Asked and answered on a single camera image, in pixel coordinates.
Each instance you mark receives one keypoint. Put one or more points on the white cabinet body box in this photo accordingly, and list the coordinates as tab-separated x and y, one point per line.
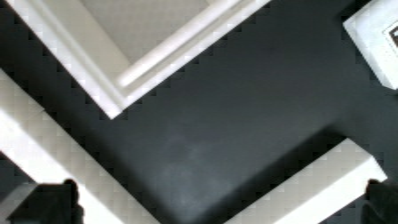
123	41

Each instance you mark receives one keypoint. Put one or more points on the white cabinet top box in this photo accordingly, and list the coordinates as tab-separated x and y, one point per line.
372	28

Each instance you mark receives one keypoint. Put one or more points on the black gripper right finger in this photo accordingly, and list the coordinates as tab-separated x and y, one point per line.
381	207

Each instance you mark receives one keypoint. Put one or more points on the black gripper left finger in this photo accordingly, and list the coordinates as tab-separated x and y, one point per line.
43	204

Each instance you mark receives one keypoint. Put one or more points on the white table border frame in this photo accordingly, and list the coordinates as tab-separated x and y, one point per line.
303	201

